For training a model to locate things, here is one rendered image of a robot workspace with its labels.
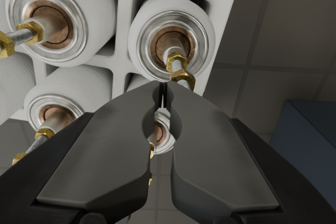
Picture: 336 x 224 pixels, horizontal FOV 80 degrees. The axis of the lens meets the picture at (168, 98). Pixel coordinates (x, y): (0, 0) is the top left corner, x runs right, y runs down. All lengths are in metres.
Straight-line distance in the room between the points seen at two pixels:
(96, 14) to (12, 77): 0.17
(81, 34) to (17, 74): 0.15
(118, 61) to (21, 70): 0.14
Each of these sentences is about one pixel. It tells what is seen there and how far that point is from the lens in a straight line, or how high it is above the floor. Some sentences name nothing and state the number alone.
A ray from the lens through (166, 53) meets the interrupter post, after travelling 0.19.
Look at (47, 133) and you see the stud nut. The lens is 0.27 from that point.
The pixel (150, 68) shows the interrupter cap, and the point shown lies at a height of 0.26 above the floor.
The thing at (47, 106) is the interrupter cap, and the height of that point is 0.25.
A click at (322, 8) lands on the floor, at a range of 0.57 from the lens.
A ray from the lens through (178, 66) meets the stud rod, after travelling 0.16.
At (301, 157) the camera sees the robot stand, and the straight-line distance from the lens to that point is 0.58.
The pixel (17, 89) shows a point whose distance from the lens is 0.35.
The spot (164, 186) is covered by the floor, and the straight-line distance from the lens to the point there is 0.78.
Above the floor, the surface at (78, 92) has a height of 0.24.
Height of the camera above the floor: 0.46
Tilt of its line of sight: 60 degrees down
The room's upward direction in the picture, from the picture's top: 179 degrees counter-clockwise
